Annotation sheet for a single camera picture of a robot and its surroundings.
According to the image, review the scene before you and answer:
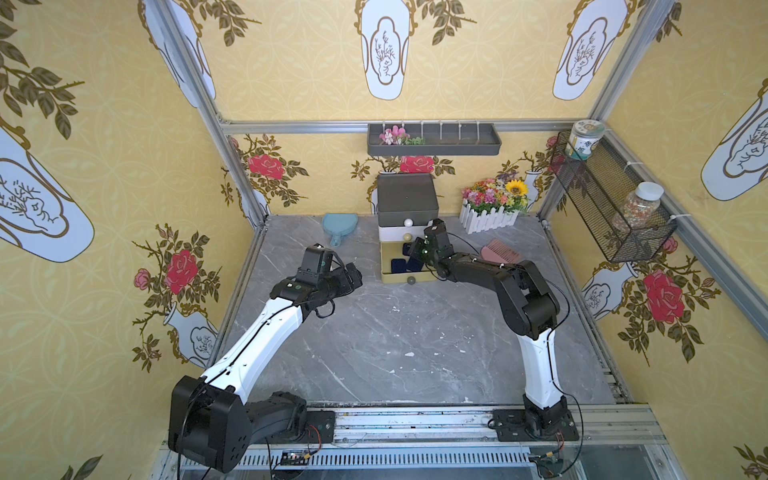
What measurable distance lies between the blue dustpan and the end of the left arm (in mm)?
455

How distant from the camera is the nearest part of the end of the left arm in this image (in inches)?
22.7

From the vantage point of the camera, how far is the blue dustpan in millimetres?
1196
